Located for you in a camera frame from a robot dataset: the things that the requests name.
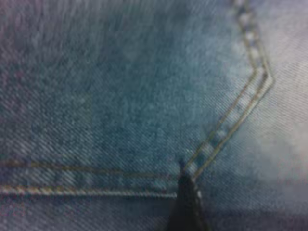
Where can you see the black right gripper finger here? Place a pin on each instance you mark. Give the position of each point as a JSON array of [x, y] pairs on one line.
[[188, 207]]

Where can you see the blue washed denim pants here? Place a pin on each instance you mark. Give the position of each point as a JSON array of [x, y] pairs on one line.
[[120, 96]]

